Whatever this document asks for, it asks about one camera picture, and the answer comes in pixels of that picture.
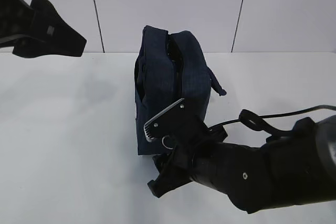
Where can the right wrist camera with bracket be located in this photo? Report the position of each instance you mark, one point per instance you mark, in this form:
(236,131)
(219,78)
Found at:
(180,122)

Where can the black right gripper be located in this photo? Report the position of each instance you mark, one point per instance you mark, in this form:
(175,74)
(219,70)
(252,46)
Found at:
(174,167)

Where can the navy blue lunch bag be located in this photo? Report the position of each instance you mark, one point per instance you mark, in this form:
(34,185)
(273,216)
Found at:
(169,67)

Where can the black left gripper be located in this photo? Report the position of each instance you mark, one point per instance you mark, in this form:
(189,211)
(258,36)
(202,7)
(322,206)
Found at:
(37,30)

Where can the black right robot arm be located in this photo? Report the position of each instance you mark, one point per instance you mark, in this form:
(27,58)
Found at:
(293,170)

